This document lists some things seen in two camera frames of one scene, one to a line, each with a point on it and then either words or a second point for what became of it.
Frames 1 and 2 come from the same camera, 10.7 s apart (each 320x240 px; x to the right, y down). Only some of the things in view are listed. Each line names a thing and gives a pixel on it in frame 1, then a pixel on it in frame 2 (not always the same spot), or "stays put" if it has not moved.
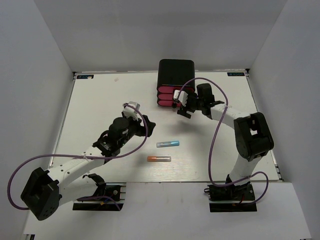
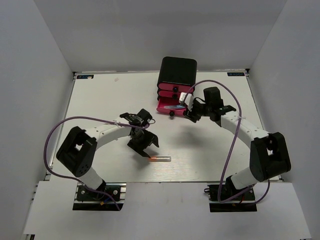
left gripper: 141,129 → 139,148
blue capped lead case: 167,143 → 175,106
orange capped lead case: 158,158 stays put
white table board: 201,147 stays put
